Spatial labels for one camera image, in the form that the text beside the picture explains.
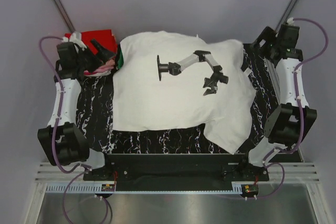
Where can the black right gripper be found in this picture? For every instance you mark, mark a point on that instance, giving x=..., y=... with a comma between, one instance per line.
x=268, y=34

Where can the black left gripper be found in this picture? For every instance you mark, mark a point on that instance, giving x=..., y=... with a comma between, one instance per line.
x=102, y=52

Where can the white printed t-shirt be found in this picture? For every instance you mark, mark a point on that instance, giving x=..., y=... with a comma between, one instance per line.
x=143, y=100

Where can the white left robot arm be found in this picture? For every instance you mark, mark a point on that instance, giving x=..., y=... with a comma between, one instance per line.
x=61, y=140

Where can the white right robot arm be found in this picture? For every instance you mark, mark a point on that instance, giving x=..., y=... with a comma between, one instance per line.
x=290, y=122

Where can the red folded t-shirt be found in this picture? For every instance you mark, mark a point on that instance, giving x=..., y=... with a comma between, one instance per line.
x=104, y=37

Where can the green plastic bin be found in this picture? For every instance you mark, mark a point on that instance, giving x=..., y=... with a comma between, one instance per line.
x=119, y=59

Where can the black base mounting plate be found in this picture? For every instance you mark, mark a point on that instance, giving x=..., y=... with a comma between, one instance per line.
x=214, y=169

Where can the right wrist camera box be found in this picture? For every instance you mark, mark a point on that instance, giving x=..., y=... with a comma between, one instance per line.
x=288, y=34

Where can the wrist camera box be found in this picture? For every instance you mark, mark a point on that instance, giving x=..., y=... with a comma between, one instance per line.
x=288, y=34
x=75, y=38

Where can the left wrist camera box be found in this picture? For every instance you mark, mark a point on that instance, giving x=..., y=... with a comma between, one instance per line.
x=75, y=38

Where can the aluminium frame rail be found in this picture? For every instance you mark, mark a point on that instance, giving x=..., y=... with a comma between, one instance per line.
x=293, y=172

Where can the white slotted cable duct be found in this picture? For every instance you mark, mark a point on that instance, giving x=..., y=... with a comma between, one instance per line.
x=224, y=188

